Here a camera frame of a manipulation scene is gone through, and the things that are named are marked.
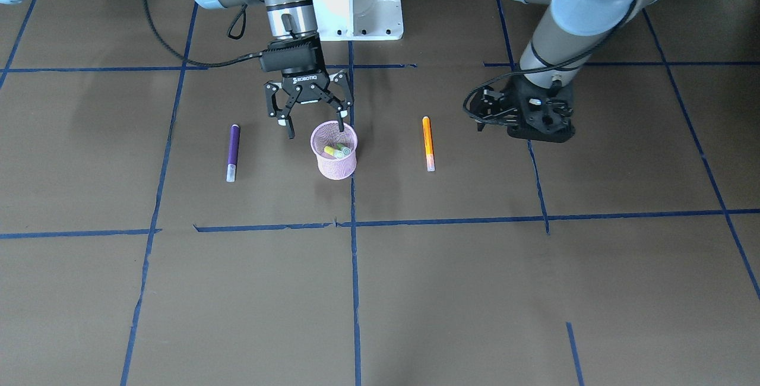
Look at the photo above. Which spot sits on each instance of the yellow highlighter pen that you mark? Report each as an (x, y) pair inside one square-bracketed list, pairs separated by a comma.
[(329, 150)]

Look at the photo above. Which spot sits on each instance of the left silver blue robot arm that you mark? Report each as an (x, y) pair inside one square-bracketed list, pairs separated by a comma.
[(567, 35)]

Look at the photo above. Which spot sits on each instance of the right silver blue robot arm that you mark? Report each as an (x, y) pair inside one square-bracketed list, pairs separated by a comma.
[(287, 18)]

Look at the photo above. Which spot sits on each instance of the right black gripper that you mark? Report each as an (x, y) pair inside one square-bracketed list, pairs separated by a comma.
[(304, 81)]

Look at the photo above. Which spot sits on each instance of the pink mesh pen holder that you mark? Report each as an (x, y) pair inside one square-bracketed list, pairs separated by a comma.
[(331, 133)]

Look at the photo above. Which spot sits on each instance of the purple highlighter pen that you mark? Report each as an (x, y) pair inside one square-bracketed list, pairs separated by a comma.
[(232, 154)]

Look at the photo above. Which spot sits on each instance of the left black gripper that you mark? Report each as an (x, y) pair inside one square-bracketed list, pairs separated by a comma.
[(490, 107)]

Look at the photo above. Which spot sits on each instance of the orange highlighter pen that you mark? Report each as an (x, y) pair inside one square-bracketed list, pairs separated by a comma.
[(428, 142)]

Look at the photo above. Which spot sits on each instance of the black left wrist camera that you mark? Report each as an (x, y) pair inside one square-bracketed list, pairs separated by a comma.
[(488, 107)]

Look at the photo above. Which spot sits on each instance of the green highlighter pen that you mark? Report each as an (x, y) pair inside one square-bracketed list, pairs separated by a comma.
[(342, 151)]

